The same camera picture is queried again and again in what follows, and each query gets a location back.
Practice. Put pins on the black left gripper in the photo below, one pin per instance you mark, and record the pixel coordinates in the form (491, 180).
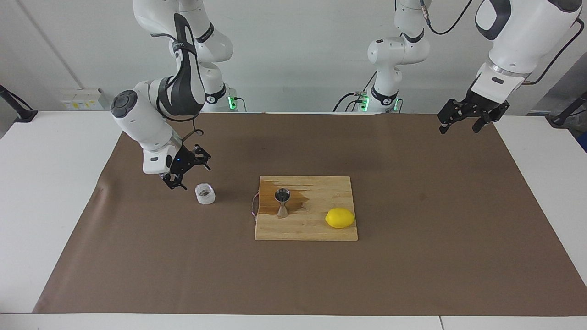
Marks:
(486, 112)

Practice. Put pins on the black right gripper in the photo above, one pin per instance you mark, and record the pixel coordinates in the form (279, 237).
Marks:
(181, 162)

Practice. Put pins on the steel cocktail jigger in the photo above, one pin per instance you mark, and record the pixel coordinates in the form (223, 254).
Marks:
(282, 211)

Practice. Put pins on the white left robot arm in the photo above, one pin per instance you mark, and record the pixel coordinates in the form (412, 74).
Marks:
(523, 36)

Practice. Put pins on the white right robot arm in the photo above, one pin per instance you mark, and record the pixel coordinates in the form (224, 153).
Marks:
(142, 123)

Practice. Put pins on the black clamp stand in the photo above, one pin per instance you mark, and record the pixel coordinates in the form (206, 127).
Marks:
(562, 120)
(23, 114)

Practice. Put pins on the brown paper table mat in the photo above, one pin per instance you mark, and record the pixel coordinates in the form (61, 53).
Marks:
(183, 266)

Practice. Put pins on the blue object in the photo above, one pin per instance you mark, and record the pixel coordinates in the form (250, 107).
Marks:
(584, 143)

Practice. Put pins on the wooden cutting board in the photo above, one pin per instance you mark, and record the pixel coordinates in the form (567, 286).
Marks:
(316, 229)

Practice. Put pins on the yellow lemon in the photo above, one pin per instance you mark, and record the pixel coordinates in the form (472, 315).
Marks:
(340, 218)

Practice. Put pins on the white wall socket box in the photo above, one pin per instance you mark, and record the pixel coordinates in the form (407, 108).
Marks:
(82, 101)

